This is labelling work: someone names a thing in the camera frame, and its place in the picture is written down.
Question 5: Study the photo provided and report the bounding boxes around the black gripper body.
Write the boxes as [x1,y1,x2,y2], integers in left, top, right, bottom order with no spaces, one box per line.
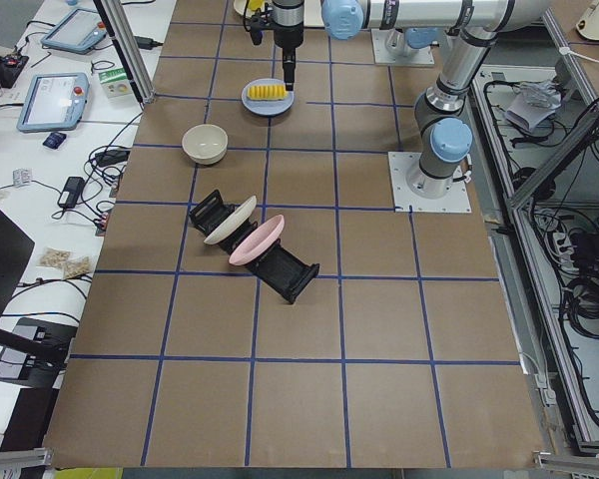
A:
[249,0,304,49]

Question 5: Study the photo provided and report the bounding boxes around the striped bread roll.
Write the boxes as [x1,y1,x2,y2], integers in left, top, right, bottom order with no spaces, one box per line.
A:
[247,83,289,101]

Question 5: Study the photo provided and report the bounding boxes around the light blue round plate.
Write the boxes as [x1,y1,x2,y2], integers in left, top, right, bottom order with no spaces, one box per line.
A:
[241,78,295,117]

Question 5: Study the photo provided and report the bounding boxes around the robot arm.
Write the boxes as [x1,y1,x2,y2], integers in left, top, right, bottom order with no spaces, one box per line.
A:
[243,0,550,113]
[407,28,490,200]

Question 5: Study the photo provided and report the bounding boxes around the cream plate with lemon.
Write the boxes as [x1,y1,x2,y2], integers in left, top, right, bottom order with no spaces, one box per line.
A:
[233,0,273,19]

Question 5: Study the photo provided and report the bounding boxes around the cream round plate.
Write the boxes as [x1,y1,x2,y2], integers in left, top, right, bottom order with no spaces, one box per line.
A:
[204,196,257,244]

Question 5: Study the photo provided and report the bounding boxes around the pink round plate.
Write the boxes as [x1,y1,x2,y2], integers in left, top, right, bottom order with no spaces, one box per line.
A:
[229,215,286,266]

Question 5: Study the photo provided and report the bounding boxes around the black plate rack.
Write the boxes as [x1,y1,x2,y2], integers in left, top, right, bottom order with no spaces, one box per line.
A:
[189,190,319,304]

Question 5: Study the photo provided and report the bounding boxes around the yellow lemon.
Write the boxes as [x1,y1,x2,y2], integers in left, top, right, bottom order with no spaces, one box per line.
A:
[246,0,265,12]

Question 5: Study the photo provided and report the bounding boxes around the cream bowl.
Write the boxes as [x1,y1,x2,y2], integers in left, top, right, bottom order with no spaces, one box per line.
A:
[182,124,228,165]

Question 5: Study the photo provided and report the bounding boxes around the green white carton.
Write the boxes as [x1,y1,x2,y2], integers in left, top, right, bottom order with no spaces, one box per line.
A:
[98,68,133,98]

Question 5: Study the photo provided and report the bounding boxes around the blue teach pendant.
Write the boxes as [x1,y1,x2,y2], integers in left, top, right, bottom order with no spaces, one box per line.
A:
[17,72,90,133]
[41,8,107,54]

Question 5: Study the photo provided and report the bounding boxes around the black power brick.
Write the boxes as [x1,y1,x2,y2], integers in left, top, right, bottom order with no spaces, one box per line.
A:
[57,176,86,210]

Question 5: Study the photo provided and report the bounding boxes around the snack packet bags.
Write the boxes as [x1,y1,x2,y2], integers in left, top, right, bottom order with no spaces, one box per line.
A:
[37,247,94,279]

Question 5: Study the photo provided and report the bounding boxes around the black monitor stand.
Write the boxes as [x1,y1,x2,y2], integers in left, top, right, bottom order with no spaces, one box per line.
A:
[0,192,79,390]

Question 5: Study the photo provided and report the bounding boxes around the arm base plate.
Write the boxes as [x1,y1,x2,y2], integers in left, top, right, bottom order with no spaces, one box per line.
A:
[371,27,438,67]
[388,152,472,214]

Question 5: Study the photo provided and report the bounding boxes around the aluminium frame post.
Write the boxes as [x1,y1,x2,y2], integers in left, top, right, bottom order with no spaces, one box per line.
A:
[93,0,156,105]

